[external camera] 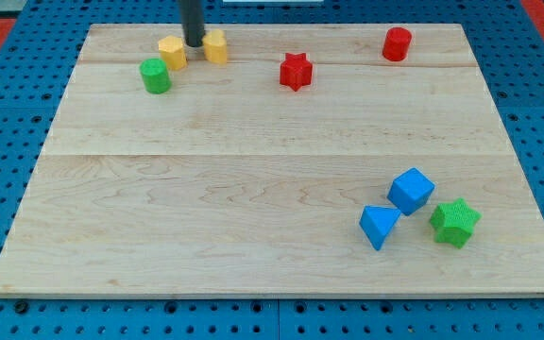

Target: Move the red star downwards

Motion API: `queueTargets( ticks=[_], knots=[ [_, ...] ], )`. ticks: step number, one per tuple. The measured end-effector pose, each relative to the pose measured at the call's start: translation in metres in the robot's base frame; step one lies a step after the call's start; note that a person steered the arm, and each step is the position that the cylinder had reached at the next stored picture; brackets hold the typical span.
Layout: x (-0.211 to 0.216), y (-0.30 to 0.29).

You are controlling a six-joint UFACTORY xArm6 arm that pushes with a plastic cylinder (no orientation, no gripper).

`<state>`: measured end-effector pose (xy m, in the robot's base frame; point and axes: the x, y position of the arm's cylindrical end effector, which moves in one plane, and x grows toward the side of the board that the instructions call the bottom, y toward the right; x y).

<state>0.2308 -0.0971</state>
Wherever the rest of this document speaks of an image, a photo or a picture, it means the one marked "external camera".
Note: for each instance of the red star block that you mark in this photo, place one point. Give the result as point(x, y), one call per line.
point(296, 71)

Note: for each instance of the green star block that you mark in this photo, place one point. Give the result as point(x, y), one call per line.
point(454, 222)

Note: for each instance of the light wooden board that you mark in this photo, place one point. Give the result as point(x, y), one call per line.
point(231, 185)

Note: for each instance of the blue triangle block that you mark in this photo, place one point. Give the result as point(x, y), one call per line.
point(377, 222)

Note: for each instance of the yellow heart block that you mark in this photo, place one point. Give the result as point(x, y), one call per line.
point(215, 46)

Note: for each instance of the blue cube block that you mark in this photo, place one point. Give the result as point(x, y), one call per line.
point(410, 191)

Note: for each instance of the green cylinder block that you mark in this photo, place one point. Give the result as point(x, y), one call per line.
point(155, 76)

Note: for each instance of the yellow hexagon block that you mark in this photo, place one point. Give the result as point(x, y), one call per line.
point(172, 52)

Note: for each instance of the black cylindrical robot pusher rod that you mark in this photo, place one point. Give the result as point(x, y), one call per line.
point(192, 21)

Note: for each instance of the red cylinder block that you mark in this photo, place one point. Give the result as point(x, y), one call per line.
point(397, 43)

